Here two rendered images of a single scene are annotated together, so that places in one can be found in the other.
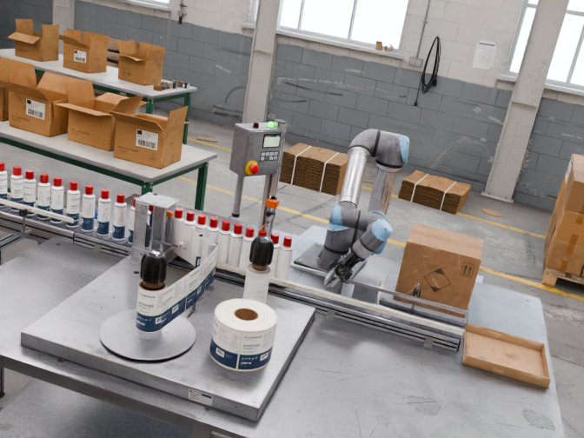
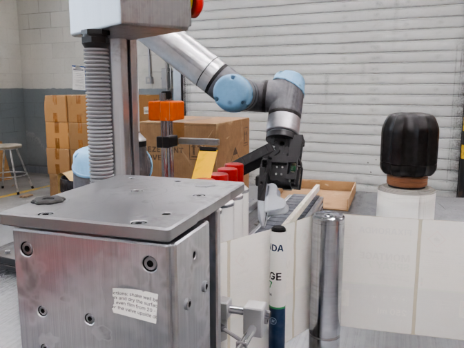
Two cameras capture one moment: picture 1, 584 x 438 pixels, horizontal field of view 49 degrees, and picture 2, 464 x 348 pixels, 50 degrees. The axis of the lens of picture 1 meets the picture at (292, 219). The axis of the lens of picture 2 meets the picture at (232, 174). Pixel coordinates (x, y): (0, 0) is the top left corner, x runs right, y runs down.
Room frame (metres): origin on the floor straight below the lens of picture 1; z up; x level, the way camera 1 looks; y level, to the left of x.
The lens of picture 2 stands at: (2.25, 0.85, 1.22)
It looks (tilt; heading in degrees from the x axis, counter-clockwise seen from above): 10 degrees down; 275
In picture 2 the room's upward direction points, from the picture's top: straight up
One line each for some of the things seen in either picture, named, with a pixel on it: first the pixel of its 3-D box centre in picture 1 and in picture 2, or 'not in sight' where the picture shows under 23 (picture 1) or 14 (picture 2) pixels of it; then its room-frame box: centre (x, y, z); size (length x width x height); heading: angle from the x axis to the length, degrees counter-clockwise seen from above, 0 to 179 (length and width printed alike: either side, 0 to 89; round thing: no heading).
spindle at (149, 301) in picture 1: (151, 293); not in sight; (1.80, 0.40, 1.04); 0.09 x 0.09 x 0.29
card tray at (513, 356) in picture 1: (505, 353); (314, 192); (2.12, -0.87, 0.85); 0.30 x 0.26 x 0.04; 77
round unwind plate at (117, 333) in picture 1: (148, 333); not in sight; (1.80, 0.40, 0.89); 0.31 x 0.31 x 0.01
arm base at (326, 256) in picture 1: (335, 255); not in sight; (2.65, -0.22, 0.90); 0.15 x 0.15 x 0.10
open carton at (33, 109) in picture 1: (42, 102); not in sight; (4.25, 1.81, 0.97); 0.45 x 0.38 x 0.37; 163
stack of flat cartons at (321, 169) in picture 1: (316, 168); not in sight; (6.56, -0.17, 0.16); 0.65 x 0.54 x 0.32; 74
